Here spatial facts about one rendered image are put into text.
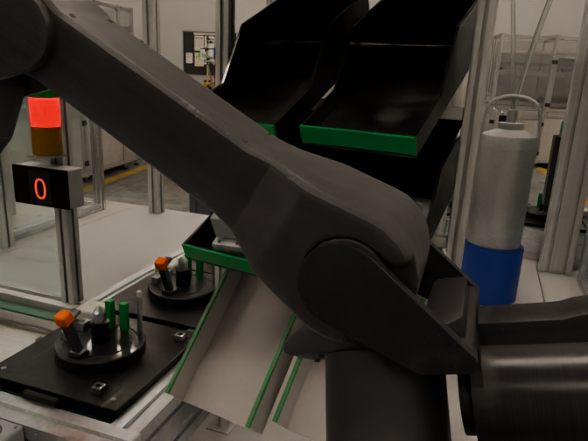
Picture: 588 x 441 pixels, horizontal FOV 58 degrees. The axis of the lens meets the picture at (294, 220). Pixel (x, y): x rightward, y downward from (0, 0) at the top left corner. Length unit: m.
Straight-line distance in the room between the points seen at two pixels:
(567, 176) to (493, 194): 0.39
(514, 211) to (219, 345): 0.88
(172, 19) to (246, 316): 11.50
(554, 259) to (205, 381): 1.27
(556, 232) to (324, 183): 1.58
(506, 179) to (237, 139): 1.19
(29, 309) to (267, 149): 0.99
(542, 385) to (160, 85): 0.20
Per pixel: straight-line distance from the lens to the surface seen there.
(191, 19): 12.00
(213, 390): 0.76
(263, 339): 0.75
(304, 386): 0.73
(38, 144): 1.04
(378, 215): 0.21
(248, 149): 0.23
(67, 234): 1.10
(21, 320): 1.19
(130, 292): 1.16
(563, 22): 11.57
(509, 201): 1.40
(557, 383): 0.24
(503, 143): 1.38
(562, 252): 1.80
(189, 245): 0.68
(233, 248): 0.65
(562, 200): 1.75
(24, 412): 0.87
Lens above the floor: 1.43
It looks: 16 degrees down
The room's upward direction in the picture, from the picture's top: 3 degrees clockwise
